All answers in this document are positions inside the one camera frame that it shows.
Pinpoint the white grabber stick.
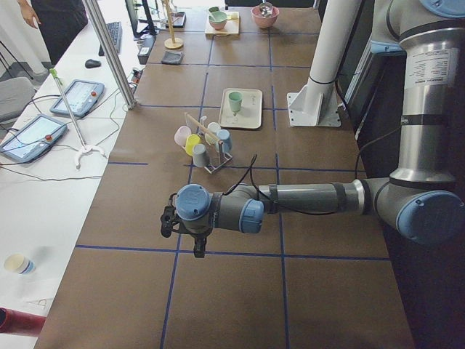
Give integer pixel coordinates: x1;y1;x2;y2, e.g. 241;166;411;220
49;68;106;169

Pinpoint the pink cup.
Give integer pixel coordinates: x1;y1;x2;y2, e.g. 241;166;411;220
174;126;192;148

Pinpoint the black keyboard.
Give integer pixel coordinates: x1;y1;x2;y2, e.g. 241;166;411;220
105;22;123;55

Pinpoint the far teach pendant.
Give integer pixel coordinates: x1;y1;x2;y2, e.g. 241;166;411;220
60;79;105;119

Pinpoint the aluminium frame post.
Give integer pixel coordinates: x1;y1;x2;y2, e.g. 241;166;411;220
83;0;137;110

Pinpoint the folded grey cloth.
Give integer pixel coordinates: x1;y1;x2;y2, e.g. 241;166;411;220
161;51;184;65

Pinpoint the green cup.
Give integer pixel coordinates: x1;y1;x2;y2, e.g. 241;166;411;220
228;91;243;116

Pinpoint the near teach pendant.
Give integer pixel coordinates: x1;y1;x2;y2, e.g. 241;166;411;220
1;114;68;163

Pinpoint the yellow cup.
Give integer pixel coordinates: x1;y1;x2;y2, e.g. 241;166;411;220
185;134;201;156

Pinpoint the white pillar mount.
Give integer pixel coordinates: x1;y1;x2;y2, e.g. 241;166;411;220
287;0;362;127

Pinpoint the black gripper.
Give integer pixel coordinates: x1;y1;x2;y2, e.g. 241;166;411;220
160;193;207;258

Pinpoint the red cylinder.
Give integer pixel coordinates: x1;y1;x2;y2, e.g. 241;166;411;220
1;308;47;337

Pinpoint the cream rabbit tray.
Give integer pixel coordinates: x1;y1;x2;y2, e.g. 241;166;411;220
218;88;263;129

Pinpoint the wooden cutting board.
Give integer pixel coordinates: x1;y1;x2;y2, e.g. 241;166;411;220
204;12;240;36

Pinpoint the light blue cup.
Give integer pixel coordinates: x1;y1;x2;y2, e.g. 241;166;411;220
217;129;233;153

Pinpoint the green bowl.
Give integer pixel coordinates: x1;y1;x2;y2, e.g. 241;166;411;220
209;7;227;23

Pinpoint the paper cup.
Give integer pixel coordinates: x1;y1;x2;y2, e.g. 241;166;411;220
4;253;35;275

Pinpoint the white wire cup rack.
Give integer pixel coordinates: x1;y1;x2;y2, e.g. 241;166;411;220
185;113;233;174

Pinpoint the teach pendant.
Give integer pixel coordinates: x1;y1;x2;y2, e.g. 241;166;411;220
1;114;68;163
60;79;105;119

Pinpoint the person in dark clothes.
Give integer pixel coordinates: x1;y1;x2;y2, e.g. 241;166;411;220
17;0;88;65

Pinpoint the black computer mouse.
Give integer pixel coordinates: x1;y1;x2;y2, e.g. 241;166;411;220
84;59;102;69

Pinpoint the white cup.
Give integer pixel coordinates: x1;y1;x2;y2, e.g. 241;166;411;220
205;122;221;145

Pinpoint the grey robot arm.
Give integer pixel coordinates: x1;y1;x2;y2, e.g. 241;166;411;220
161;1;464;257

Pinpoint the wooden stand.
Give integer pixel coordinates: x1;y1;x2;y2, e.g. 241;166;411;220
163;0;183;50

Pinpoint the large pink bowl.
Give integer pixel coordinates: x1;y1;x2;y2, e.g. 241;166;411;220
251;6;280;29

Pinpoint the grey cup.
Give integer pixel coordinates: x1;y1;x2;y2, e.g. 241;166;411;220
192;143;210;167

